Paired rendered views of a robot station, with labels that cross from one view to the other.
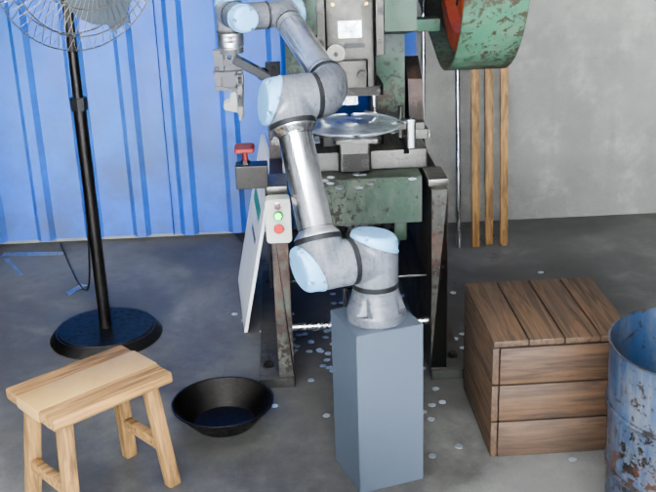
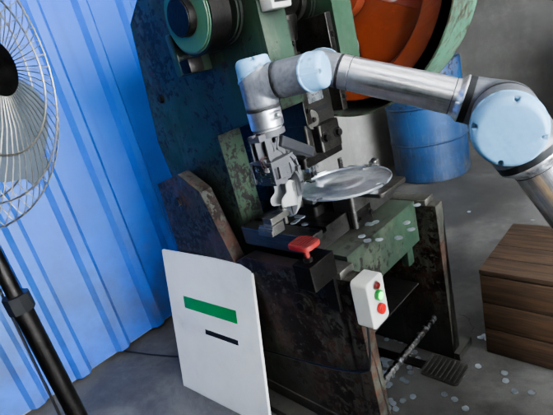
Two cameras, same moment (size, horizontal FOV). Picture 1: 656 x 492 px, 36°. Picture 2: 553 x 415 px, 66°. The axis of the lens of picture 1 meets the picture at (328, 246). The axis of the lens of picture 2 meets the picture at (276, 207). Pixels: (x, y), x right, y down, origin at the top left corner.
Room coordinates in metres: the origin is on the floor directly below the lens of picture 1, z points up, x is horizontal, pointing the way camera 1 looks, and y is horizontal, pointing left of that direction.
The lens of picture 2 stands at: (2.18, 0.88, 1.19)
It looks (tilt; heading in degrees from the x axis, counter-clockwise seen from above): 19 degrees down; 321
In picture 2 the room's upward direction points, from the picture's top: 15 degrees counter-clockwise
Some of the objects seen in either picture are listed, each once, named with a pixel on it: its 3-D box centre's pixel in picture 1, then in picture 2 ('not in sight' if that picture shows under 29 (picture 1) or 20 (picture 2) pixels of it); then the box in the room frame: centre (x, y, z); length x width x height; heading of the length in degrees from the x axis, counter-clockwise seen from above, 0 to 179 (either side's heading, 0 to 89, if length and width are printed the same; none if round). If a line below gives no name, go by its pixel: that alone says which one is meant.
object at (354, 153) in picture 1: (354, 149); (360, 202); (2.96, -0.09, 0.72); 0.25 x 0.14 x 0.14; 2
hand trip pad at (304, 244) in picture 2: (245, 157); (306, 254); (2.90, 0.24, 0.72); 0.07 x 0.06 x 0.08; 2
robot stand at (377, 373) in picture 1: (377, 394); not in sight; (2.34, -0.12, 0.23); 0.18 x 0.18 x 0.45; 20
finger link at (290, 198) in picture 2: (233, 106); (290, 199); (2.88, 0.26, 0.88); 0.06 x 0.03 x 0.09; 92
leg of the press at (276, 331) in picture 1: (270, 206); (253, 300); (3.27, 0.19, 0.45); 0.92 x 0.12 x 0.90; 2
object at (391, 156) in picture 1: (350, 148); (319, 211); (3.14, -0.08, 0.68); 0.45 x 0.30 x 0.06; 92
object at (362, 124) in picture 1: (352, 124); (344, 182); (3.01, -0.09, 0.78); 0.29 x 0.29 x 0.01
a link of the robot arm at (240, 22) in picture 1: (245, 17); (303, 73); (2.81, 0.20, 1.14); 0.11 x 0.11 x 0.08; 22
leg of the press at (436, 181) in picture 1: (428, 198); (343, 231); (3.29, -0.35, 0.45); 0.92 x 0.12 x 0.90; 2
